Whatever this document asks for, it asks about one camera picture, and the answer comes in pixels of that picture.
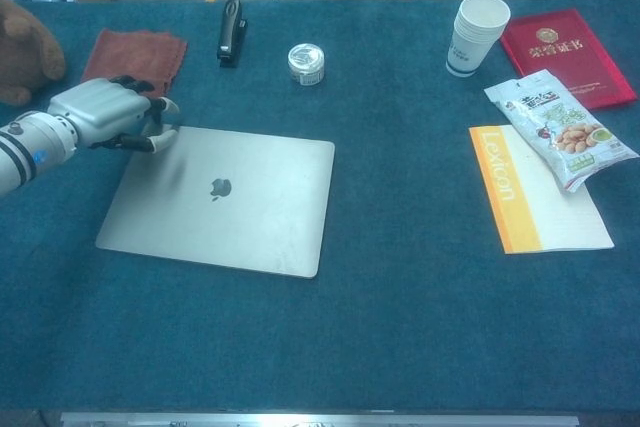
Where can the small clear round jar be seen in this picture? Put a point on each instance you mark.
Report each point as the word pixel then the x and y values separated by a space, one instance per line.
pixel 305 64

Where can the folded orange-brown cloth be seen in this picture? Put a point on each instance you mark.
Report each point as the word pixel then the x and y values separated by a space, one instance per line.
pixel 135 57

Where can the aluminium frame rail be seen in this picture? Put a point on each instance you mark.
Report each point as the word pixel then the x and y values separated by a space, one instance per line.
pixel 350 420

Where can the yellow white Lexicon notebook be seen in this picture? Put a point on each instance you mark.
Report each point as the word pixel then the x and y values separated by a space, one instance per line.
pixel 505 197

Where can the blue tablecloth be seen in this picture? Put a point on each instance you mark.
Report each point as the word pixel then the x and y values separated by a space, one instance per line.
pixel 400 322

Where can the white peanut snack bag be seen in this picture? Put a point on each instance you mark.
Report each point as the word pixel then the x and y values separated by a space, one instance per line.
pixel 560 127

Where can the stack of white paper cups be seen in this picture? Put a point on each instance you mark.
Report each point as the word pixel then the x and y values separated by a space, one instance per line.
pixel 472 42

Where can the silver apple laptop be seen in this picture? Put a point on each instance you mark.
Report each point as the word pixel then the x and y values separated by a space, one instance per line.
pixel 240 227

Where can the brown plush toy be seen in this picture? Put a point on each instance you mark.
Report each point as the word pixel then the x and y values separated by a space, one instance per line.
pixel 25 57

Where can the red certificate folder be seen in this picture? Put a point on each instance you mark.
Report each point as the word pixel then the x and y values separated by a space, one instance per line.
pixel 560 47

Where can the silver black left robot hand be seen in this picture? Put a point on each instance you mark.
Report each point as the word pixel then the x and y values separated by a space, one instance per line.
pixel 100 109

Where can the black stapler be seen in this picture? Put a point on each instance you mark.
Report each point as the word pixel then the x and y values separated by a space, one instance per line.
pixel 231 32

